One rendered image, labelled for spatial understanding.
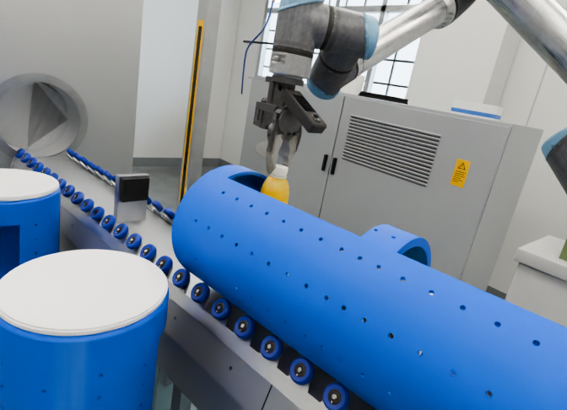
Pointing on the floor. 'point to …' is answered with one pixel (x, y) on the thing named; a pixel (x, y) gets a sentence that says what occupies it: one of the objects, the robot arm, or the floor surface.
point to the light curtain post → (199, 96)
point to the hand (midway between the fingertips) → (279, 169)
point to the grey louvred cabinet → (407, 175)
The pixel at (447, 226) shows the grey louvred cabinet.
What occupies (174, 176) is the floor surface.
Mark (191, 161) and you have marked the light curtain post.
